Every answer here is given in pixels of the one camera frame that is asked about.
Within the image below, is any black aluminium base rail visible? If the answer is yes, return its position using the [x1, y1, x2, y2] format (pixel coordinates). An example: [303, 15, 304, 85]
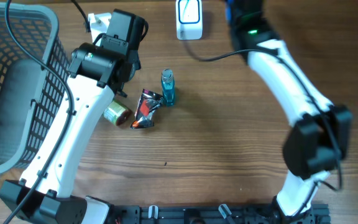
[106, 204, 331, 224]

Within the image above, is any left camera cable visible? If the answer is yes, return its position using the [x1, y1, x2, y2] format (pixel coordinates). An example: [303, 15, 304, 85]
[3, 0, 93, 224]

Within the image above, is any camera cable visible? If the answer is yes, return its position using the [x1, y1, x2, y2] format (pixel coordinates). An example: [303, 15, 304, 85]
[3, 0, 93, 224]
[181, 39, 344, 218]

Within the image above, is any white barcode scanner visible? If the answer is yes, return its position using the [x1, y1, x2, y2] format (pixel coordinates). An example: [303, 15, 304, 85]
[175, 0, 203, 40]

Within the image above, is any blue mouthwash bottle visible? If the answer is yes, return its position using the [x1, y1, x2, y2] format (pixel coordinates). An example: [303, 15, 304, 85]
[161, 69, 175, 106]

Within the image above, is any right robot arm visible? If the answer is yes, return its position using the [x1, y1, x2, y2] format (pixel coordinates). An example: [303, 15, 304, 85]
[226, 1, 352, 223]

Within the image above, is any hex wrench set packet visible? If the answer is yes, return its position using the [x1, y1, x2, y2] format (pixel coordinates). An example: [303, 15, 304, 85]
[131, 89, 163, 129]

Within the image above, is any green lid jar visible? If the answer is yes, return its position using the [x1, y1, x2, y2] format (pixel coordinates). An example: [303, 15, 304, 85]
[103, 100, 132, 126]

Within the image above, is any right camera cable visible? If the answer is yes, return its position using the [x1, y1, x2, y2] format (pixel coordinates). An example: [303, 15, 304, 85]
[181, 39, 344, 218]

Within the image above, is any grey plastic mesh basket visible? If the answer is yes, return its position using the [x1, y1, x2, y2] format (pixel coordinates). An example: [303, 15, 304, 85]
[0, 2, 69, 174]

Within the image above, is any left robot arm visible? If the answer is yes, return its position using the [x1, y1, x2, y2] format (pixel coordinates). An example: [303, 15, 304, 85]
[0, 9, 149, 223]

